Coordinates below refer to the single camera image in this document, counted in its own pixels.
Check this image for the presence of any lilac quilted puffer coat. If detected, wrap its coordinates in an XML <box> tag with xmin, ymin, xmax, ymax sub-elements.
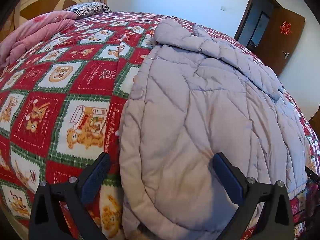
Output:
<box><xmin>120</xmin><ymin>19</ymin><xmax>310</xmax><ymax>239</ymax></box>

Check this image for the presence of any red patchwork bear bedspread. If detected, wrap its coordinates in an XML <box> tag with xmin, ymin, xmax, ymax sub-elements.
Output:
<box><xmin>0</xmin><ymin>10</ymin><xmax>320</xmax><ymax>240</ymax></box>

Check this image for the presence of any brown wooden door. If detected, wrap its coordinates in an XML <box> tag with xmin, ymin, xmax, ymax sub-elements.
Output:
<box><xmin>254</xmin><ymin>7</ymin><xmax>305</xmax><ymax>76</ymax></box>

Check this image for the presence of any red paper door decoration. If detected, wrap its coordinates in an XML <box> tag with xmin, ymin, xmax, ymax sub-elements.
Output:
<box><xmin>280</xmin><ymin>21</ymin><xmax>292</xmax><ymax>36</ymax></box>

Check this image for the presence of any pink folded blanket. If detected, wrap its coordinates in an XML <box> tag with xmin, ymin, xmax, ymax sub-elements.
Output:
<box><xmin>1</xmin><ymin>11</ymin><xmax>78</xmax><ymax>68</ymax></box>

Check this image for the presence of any striped pillow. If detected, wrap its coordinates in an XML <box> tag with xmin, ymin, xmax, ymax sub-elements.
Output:
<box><xmin>65</xmin><ymin>2</ymin><xmax>111</xmax><ymax>20</ymax></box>

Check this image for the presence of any cream wooden headboard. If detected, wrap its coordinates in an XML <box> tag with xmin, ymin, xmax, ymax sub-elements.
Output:
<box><xmin>14</xmin><ymin>0</ymin><xmax>89</xmax><ymax>28</ymax></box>

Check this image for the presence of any silver door handle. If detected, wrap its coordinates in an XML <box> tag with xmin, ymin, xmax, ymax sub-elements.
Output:
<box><xmin>283</xmin><ymin>52</ymin><xmax>289</xmax><ymax>59</ymax></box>

